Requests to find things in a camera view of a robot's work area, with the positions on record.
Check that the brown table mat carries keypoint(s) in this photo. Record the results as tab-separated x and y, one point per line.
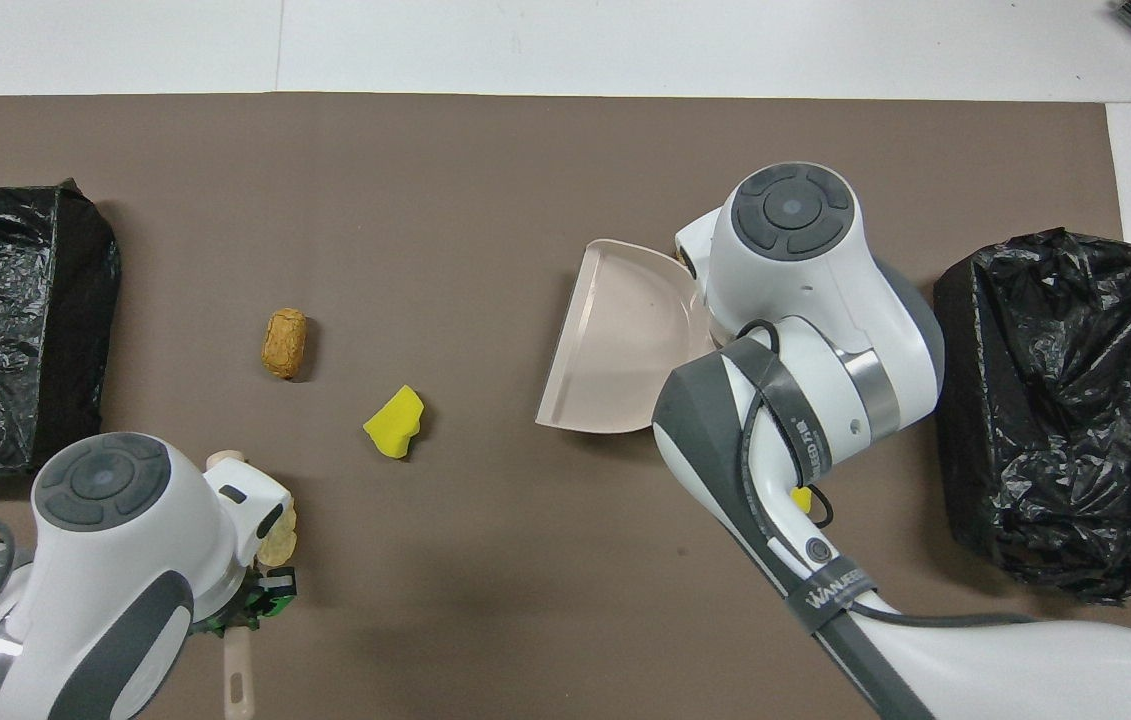
525	180

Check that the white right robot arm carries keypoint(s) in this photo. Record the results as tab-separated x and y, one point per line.
795	260

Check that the chunky yellow sponge piece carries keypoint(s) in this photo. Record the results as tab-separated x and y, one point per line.
393	425

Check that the notched yellow sponge piece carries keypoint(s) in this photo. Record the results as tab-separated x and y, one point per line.
803	500

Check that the pale beige crust piece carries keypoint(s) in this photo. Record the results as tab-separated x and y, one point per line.
282	535

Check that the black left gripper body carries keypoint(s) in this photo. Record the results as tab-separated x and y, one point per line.
235	608

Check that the brown bread roll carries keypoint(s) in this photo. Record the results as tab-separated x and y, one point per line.
284	343

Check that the beige hand brush black bristles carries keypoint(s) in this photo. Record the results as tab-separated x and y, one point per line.
238	670

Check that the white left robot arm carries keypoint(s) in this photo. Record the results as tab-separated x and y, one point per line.
105	540

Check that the beige plastic dustpan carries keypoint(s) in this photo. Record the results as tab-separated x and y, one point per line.
615	340

